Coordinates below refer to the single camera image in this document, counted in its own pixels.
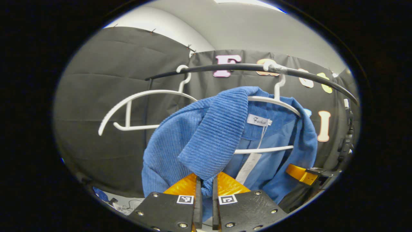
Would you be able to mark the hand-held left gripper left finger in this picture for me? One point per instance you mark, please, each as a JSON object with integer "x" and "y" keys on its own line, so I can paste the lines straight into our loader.
{"x": 197, "y": 206}

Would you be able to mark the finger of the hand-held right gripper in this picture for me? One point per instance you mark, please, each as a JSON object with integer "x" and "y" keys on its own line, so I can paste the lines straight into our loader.
{"x": 299, "y": 174}

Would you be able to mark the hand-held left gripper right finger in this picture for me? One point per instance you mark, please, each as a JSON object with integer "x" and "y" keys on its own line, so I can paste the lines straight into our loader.
{"x": 215, "y": 206}

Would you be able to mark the white plastic clothes hanger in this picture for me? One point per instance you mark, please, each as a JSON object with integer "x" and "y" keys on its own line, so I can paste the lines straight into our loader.
{"x": 128, "y": 101}
{"x": 273, "y": 100}

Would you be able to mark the black metal clothes rack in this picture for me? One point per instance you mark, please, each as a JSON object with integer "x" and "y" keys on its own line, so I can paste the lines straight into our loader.
{"x": 231, "y": 67}

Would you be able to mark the small blue object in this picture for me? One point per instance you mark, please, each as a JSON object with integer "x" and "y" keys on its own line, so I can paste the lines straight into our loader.
{"x": 101, "y": 195}

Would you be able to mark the black backdrop cloth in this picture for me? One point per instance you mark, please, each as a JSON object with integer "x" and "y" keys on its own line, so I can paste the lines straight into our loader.
{"x": 103, "y": 80}

